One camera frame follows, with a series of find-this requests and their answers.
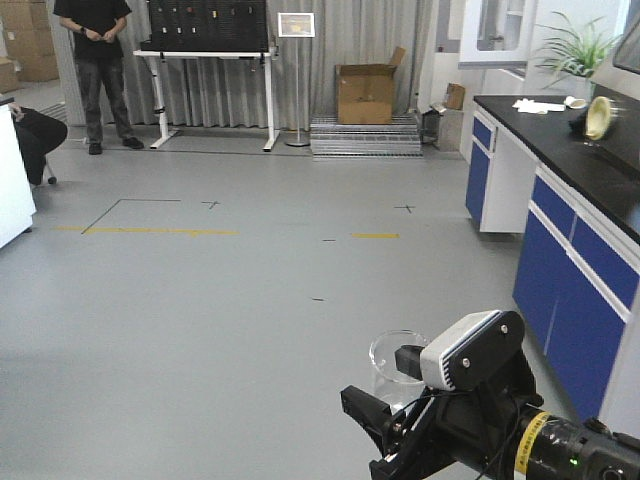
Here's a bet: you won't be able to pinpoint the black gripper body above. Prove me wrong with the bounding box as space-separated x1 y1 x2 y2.
369 351 543 479

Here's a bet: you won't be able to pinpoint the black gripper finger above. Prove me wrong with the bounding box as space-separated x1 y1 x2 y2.
340 385 393 440
394 344 424 376

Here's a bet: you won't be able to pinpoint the clear glass beaker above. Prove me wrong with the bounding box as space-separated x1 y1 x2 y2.
369 330 428 413

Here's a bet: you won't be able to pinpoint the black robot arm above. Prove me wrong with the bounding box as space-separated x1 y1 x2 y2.
340 351 639 479

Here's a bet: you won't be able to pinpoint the metal grating platform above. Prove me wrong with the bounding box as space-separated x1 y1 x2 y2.
310 115 423 160

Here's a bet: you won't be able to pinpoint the blue white lab counter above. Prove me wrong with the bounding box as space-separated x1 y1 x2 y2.
466 95 639 432

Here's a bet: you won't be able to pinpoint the open cardboard box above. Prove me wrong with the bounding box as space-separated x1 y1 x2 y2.
336 47 406 125

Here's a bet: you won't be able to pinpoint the small cardboard box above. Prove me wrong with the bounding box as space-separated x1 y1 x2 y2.
444 83 466 110

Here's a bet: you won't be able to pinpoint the white gloves on counter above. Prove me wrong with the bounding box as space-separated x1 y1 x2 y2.
512 98 566 114

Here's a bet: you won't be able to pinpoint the cream round object on counter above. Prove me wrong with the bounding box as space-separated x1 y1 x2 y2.
584 96 614 141

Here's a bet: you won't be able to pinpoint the grey curtain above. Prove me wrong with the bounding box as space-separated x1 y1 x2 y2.
45 0 441 132

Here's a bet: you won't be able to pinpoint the green potted plant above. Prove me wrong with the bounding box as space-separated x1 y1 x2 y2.
528 11 622 100

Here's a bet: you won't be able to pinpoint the sign on metal stand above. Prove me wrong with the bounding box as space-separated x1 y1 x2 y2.
277 12 315 148

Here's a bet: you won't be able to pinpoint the white standing desk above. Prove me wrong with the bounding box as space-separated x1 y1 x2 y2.
133 46 279 152

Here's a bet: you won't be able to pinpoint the black pegboard panel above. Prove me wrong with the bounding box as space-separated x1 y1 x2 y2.
140 0 269 53

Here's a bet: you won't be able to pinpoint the seated person in black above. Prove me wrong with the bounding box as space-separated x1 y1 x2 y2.
8 102 68 186

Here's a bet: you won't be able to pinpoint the standing person in black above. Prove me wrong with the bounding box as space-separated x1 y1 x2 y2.
54 0 144 155

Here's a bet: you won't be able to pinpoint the stacked cardboard boxes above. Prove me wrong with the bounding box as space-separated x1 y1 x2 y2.
1 1 59 92

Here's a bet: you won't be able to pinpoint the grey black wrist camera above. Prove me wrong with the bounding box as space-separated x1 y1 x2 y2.
419 310 525 391

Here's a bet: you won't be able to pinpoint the white wall cabinet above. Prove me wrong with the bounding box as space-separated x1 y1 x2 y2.
458 0 537 70

